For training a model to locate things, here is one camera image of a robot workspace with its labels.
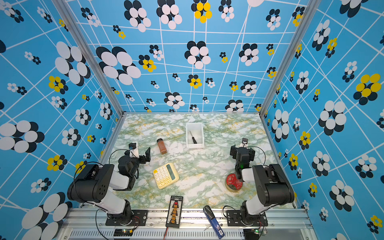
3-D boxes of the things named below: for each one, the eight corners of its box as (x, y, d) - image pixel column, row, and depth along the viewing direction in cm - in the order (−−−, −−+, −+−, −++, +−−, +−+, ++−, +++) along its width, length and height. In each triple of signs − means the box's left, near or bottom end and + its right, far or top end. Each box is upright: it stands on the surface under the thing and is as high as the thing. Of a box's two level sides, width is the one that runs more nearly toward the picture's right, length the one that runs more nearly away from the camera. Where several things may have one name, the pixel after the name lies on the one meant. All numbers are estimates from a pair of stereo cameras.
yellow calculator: (159, 190, 84) (158, 188, 82) (153, 172, 91) (152, 170, 89) (179, 179, 88) (179, 178, 86) (172, 163, 95) (172, 161, 93)
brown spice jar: (161, 155, 98) (160, 152, 95) (156, 142, 105) (155, 138, 102) (167, 153, 99) (167, 149, 96) (162, 140, 106) (161, 136, 103)
